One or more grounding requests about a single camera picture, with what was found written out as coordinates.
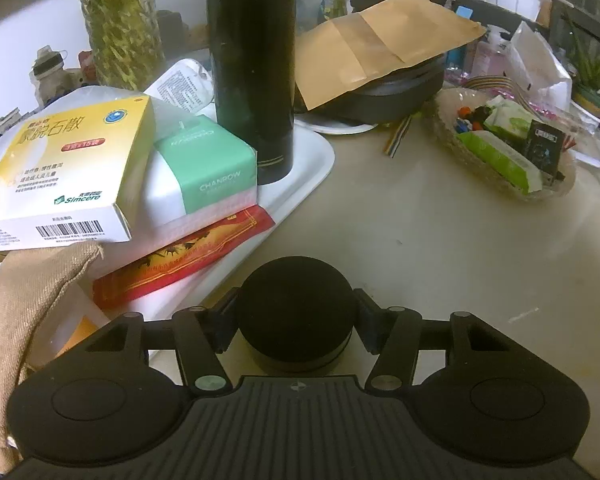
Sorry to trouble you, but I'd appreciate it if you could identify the white printed pouch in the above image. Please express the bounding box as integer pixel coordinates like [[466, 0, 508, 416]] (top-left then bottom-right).
[[144, 58, 217, 113]]

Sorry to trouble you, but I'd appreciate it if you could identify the small black printed box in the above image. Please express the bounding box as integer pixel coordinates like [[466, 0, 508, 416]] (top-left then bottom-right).
[[524, 120, 567, 182]]

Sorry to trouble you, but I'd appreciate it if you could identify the white plate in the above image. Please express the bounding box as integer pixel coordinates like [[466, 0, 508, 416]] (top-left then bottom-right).
[[294, 111, 381, 135]]

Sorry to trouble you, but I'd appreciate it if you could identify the orange label jar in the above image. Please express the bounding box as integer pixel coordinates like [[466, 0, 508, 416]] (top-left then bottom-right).
[[27, 285, 108, 376]]

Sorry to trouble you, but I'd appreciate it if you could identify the white tray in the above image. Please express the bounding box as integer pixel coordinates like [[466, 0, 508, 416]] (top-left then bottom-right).
[[87, 122, 337, 361]]

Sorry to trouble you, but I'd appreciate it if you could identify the beige cloth pouch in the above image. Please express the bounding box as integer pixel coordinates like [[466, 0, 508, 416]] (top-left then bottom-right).
[[0, 241, 105, 475]]

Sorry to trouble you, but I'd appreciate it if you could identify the brown paper envelope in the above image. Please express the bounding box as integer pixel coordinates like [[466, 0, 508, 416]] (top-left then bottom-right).
[[294, 0, 488, 112]]

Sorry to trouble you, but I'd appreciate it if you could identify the red printed packet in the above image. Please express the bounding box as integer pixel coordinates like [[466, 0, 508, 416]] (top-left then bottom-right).
[[92, 205, 276, 309]]

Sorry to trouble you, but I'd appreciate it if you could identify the pale leaf-print wipes pack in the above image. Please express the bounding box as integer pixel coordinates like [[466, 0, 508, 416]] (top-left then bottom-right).
[[482, 99, 537, 144]]

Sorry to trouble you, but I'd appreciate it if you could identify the black thermos bottle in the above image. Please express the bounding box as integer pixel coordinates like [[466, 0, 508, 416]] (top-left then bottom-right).
[[203, 0, 297, 186]]

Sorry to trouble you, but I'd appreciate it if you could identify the white plastic bag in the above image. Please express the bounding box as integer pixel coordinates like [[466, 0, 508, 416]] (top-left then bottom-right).
[[509, 21, 574, 107]]

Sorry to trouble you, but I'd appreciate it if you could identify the clear glass bowl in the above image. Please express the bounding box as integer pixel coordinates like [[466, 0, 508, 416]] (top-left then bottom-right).
[[431, 86, 579, 204]]

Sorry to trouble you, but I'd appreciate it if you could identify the black round container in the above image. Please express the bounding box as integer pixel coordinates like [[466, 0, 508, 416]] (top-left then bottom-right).
[[236, 256, 356, 373]]

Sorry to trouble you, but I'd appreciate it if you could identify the pink pump bottle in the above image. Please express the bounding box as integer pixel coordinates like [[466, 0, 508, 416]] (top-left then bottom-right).
[[472, 26, 512, 79]]

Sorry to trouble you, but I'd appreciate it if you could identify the green wet wipes pack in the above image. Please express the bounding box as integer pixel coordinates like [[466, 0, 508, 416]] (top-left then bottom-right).
[[456, 130, 544, 196]]

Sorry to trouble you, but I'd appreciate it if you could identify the green potted plant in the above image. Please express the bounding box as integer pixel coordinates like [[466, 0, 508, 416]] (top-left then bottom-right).
[[565, 20, 600, 111]]

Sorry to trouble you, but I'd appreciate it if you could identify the black zip case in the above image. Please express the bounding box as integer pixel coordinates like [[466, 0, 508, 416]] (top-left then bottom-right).
[[292, 52, 447, 124]]

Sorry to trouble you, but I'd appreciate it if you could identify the yellow white medicine box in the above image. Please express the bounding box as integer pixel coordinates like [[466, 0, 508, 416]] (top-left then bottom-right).
[[0, 95, 156, 253]]

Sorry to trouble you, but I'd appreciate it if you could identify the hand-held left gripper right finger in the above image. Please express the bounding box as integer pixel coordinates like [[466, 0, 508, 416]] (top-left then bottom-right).
[[352, 287, 537, 396]]

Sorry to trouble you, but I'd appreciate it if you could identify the rainbow ribbon cable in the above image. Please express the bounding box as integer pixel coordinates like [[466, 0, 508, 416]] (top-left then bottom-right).
[[383, 74, 518, 159]]

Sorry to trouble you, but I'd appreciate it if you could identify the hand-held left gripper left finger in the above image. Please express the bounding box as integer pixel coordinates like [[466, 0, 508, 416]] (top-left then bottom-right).
[[59, 289, 242, 397]]

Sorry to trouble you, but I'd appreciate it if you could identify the green tissue pack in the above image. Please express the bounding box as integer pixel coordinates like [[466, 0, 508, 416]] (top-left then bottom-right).
[[142, 114, 259, 233]]

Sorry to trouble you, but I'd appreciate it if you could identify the small figurine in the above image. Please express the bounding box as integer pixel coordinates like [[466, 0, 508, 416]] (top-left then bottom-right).
[[30, 46, 78, 108]]

